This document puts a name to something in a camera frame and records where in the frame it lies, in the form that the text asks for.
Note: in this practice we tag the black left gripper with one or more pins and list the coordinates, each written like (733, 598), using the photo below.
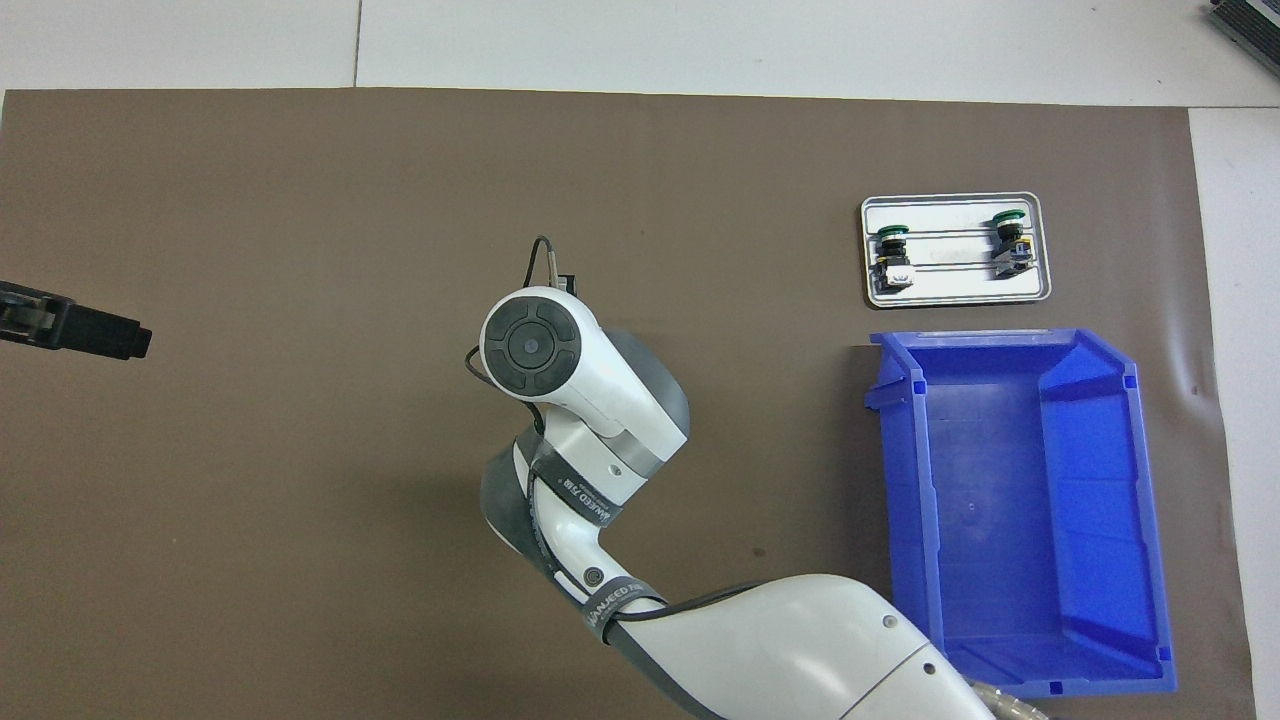
(25, 312)

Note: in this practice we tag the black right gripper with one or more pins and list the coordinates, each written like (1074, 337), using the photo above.
(568, 286)

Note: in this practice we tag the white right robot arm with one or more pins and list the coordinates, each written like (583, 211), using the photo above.
(620, 400)

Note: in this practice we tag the green mushroom push button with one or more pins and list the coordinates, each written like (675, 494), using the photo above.
(893, 255)
(1010, 245)

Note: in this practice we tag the brown table mat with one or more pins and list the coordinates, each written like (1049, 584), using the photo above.
(300, 200)

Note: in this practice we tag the grey metal tray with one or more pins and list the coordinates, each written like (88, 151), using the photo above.
(950, 285)

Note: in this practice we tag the blue plastic storage bin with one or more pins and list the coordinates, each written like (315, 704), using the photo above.
(1000, 500)

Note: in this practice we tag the grey ribbed device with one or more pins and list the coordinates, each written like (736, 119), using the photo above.
(1250, 18)

